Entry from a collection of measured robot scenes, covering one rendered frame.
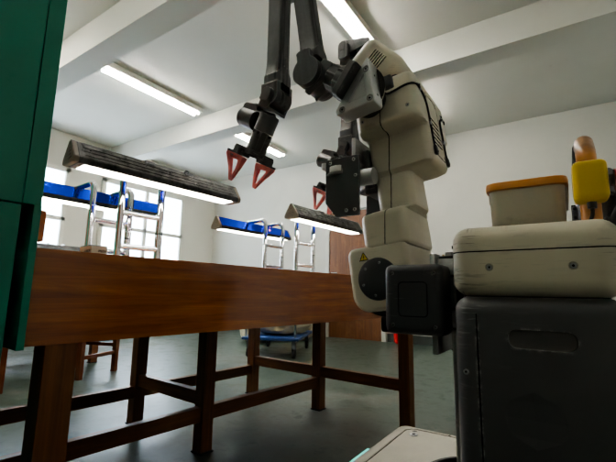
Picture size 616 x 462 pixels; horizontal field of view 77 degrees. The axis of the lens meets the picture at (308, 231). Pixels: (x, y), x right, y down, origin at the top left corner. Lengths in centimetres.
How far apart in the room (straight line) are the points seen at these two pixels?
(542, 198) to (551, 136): 505
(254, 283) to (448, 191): 494
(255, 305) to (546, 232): 81
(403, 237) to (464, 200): 492
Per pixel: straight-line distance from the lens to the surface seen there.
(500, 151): 596
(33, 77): 95
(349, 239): 633
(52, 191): 185
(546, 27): 389
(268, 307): 126
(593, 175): 81
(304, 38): 114
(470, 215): 580
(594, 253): 74
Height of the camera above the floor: 69
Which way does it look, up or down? 9 degrees up
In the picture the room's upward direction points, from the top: 1 degrees clockwise
